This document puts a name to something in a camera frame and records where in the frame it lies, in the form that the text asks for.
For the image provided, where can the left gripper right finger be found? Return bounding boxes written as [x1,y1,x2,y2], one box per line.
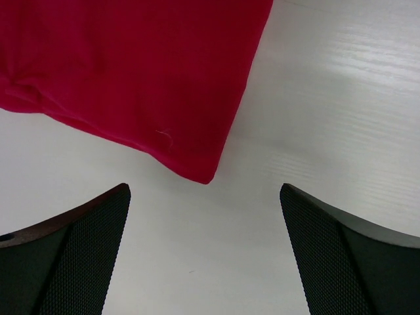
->
[280,184,419,315]

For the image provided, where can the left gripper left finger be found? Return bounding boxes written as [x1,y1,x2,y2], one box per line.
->
[1,183,131,315]

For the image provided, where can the crimson red t shirt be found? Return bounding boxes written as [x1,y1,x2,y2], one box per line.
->
[1,1,272,184]

